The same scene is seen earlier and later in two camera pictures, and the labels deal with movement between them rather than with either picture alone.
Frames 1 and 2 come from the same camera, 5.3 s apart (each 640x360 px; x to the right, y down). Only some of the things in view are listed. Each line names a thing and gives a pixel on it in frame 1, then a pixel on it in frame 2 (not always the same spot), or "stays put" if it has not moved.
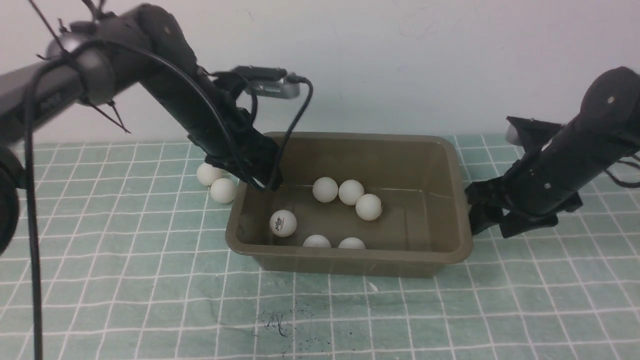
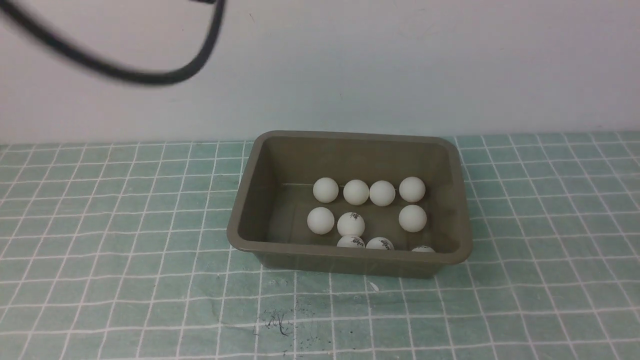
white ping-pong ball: (368, 207) to (382, 193)
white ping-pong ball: (317, 240) to (412, 218)
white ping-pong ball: (206, 174) to (412, 189)
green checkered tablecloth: (134, 263) stays put
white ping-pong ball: (222, 190) to (320, 220)
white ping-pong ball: (325, 189) stays put
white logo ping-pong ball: (283, 223) to (351, 241)
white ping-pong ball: (351, 242) to (423, 248)
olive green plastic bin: (379, 204) stays put
